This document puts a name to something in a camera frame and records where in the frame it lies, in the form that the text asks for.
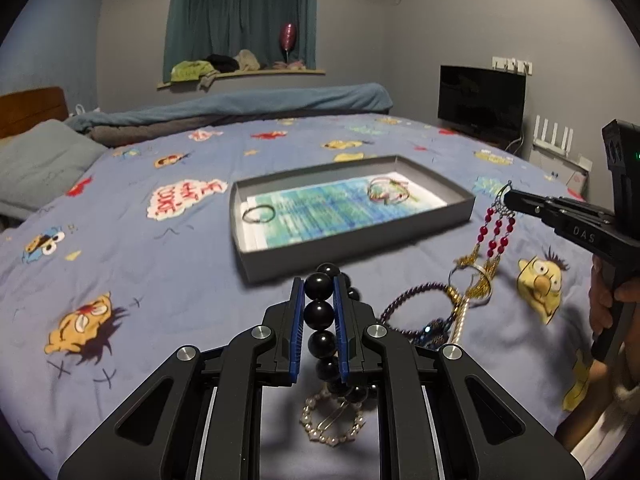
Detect red bead gold tassel earring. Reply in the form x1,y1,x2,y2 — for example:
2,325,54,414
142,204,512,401
456,181,515,300

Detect black bead bracelet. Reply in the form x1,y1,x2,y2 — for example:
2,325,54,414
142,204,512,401
301,261,384,403

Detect pearl strand hair clip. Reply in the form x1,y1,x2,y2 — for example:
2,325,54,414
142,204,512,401
446,286,471,344

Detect person's right hand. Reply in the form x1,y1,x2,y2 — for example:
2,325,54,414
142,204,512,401
589,256,640,335

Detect white wifi router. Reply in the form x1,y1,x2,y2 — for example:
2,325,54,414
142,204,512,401
532,115,592,174

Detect black flat screen monitor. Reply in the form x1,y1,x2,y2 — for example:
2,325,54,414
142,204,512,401
437,65,527,141

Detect grey shallow cardboard tray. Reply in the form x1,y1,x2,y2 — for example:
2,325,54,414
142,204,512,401
229,155,475,283

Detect blue-green printed paper liner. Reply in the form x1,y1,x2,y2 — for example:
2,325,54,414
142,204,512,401
239,171,447,252

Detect thin dark metal bangle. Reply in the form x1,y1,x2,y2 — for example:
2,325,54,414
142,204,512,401
242,204,277,224

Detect cartoon print blue bedsheet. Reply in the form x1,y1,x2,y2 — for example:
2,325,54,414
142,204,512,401
1,114,591,479

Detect rolled blue and grey duvet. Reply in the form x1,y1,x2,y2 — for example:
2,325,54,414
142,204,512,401
65,82,394,148

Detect pink metallic balloon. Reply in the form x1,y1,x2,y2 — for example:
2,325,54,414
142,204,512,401
279,23,297,64

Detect grey-blue pillow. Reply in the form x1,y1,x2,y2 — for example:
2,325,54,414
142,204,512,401
0,119,107,220

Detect pile of clothes on sill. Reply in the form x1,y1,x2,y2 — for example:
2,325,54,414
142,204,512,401
168,49,262,84

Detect wooden headboard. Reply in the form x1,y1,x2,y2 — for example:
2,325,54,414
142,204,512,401
0,87,68,139

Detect teal window curtain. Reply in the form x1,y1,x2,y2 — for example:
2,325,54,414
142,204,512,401
163,0,317,81

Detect silver key ring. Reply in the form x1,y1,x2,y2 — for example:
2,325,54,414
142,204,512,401
448,262,494,308

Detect white wall socket strip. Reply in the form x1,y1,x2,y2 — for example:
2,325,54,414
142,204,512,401
491,56,533,76

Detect multicolour cord bracelets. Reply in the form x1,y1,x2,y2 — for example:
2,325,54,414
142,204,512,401
365,175,412,206

